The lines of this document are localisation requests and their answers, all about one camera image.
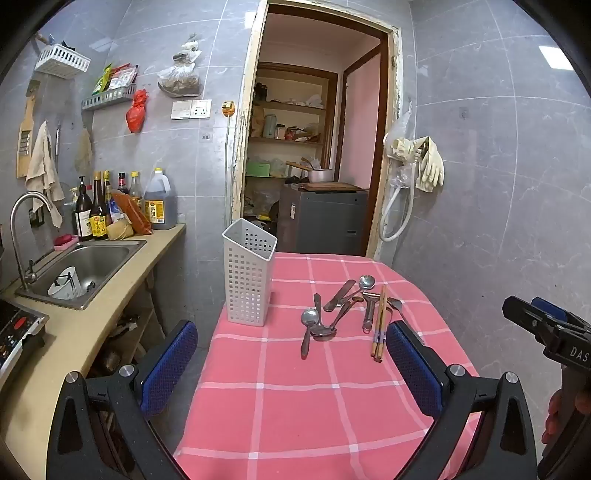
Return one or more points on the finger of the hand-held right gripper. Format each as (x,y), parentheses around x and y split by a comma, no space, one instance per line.
(526,316)
(551,308)

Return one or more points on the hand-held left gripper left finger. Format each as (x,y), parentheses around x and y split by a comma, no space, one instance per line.
(168,364)

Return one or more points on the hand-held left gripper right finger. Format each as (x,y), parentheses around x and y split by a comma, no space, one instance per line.
(411,369)

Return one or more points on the wooden chopstick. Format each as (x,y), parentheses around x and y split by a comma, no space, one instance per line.
(381,356)
(378,354)
(376,351)
(373,348)

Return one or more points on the steel peeler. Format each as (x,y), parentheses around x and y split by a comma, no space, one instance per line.
(368,314)

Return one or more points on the white perforated utensil basket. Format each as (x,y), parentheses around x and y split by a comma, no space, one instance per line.
(247,286)

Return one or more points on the person's right hand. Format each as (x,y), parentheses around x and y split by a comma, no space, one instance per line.
(553,415)

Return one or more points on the steel table knife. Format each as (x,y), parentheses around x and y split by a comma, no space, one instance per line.
(340,294)

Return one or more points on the beige kitchen counter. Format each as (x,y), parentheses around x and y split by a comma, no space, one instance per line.
(69,332)

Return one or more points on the stainless steel sink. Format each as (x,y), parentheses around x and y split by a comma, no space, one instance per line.
(106,261)

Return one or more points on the pink checked tablecloth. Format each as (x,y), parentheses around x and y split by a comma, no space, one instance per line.
(295,406)

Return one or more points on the white cup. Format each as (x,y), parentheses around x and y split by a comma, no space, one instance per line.
(64,286)

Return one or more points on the yellow bundle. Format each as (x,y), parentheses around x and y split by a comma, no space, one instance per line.
(119,230)

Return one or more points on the black induction cooker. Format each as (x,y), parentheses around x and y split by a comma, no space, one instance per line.
(18,332)

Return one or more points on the orange red packet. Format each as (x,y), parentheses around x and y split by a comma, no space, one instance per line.
(134,214)

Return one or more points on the large dark oil jug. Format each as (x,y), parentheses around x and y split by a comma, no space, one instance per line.
(160,205)

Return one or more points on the pink sponge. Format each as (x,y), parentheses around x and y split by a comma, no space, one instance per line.
(66,242)

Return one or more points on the dark soy sauce bottle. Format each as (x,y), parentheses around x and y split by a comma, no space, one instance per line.
(98,217)

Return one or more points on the dark pump bottle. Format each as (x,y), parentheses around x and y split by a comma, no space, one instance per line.
(83,217)

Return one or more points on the grey cabinet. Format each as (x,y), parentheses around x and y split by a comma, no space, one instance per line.
(323,219)

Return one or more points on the cream rubber glove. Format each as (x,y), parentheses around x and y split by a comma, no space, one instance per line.
(401,147)
(431,166)

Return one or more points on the yellow cap bottle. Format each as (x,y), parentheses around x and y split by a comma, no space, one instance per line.
(135,189)

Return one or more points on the red cap bottle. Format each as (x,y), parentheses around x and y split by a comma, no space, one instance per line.
(122,183)

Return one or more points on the slim dark bottle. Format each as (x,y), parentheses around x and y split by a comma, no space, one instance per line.
(107,184)

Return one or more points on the wooden cutting board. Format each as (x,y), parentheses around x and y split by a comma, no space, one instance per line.
(330,186)

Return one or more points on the steel faucet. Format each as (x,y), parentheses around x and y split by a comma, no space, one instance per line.
(18,230)

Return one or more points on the green box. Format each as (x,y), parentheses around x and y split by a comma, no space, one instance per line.
(257,168)

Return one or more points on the hanging loofah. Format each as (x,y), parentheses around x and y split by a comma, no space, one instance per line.
(84,152)

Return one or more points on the clear hanging plastic bag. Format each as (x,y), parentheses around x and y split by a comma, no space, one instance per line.
(402,121)

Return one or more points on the beige towel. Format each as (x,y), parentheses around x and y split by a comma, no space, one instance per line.
(42,166)

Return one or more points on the hanging metal tool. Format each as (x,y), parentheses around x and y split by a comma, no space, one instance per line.
(57,138)

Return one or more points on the red plastic bag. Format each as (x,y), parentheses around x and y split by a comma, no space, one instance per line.
(137,113)

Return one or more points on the mint thermos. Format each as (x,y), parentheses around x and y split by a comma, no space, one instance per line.
(269,127)

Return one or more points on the wooden grater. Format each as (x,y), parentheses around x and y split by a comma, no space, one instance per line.
(27,138)

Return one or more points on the clear bag of dried goods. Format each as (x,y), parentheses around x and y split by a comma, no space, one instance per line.
(179,81)

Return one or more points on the wooden storage shelves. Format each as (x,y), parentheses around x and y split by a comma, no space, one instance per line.
(295,108)

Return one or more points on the yellow green packet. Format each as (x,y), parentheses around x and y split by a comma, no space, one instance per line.
(100,82)

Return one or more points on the red white packets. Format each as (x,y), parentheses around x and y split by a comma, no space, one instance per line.
(123,77)

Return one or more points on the clear bag of garlic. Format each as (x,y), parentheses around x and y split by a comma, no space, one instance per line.
(188,50)

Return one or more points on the black wall socket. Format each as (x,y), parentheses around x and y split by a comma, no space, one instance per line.
(37,216)

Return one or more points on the white wall switch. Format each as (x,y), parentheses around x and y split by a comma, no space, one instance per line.
(181,110)

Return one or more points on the white wall socket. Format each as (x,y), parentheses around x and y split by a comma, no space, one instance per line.
(201,109)

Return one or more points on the wooden door frame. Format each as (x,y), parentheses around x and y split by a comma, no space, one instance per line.
(244,115)

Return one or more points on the orange wall hook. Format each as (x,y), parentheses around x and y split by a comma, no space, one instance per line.
(228,110)

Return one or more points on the grey wall shelf basket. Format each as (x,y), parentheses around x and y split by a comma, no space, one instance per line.
(108,98)

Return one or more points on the white wall basket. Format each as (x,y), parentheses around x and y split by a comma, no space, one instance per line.
(62,59)

